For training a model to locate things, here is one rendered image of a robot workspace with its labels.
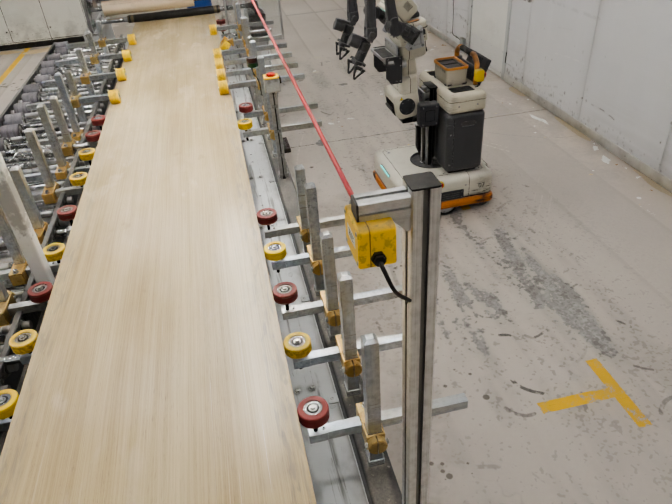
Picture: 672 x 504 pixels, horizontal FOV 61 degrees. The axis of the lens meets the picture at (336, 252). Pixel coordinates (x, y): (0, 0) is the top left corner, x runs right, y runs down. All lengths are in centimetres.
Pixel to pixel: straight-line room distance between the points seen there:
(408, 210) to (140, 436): 103
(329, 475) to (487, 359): 139
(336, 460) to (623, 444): 137
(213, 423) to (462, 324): 182
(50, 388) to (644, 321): 270
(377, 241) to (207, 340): 109
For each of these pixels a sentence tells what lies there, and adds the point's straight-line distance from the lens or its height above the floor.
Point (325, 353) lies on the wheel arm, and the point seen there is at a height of 84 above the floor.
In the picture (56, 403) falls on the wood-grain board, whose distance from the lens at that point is 173.
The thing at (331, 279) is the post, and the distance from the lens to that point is 180.
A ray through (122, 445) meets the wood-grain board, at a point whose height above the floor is 90.
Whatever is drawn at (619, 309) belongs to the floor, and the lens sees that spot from 335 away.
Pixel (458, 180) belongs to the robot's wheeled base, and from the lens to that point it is 384.
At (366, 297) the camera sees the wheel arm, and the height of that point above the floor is 82.
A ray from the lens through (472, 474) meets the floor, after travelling 249.
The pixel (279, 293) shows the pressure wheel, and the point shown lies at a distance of 184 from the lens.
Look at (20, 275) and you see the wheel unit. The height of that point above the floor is 84.
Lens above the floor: 204
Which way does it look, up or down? 35 degrees down
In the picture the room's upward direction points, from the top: 5 degrees counter-clockwise
